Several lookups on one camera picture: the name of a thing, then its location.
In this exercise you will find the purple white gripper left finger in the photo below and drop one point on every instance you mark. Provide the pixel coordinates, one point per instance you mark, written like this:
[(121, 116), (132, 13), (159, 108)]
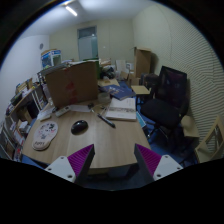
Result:
[(73, 168)]

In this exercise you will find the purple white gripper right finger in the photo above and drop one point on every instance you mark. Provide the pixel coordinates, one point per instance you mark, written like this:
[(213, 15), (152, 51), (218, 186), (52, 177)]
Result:
[(153, 165)]

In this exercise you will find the black computer mouse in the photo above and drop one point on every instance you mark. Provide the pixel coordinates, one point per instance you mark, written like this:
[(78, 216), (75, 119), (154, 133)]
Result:
[(79, 126)]

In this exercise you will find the white patterned mouse pad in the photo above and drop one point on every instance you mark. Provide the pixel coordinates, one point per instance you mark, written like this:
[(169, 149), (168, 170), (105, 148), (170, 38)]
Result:
[(44, 134)]

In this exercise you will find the light wooden chair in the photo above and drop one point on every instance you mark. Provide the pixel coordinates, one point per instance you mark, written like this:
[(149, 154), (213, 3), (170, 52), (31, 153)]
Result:
[(212, 146)]

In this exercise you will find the white remote control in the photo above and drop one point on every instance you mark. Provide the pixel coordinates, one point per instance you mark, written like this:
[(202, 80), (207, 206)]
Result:
[(62, 111)]

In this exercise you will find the black marker pen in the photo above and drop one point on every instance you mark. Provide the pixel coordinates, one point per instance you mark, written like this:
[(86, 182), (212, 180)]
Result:
[(106, 120)]

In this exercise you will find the black office chair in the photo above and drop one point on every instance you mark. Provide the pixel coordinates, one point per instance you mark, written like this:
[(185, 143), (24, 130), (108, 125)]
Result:
[(170, 103)]

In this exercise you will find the white open book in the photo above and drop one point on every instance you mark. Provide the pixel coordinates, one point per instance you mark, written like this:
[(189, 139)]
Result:
[(122, 109)]

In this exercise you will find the small wooden stool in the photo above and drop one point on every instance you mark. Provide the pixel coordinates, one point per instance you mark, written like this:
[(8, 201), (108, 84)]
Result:
[(139, 90)]

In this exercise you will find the blue book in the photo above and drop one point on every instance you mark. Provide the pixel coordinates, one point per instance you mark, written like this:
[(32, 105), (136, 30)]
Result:
[(118, 92)]

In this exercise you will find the wooden bookshelf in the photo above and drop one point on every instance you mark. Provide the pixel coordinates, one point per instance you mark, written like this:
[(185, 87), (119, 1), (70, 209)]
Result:
[(12, 138)]

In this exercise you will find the large brown cardboard box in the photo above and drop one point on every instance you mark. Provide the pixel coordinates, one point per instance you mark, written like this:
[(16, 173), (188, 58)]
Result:
[(77, 83)]

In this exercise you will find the tall brown cardboard box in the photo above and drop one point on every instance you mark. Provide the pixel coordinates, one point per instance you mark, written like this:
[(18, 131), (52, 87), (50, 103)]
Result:
[(142, 61)]

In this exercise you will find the blue white carton box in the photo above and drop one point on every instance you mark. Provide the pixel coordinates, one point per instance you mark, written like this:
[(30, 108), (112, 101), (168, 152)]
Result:
[(51, 58)]

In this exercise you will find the grey door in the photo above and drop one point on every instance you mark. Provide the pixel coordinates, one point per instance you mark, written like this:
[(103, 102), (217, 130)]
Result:
[(87, 43)]

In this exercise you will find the ceiling light tube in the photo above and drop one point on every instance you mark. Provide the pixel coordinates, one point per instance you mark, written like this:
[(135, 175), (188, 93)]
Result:
[(71, 11)]

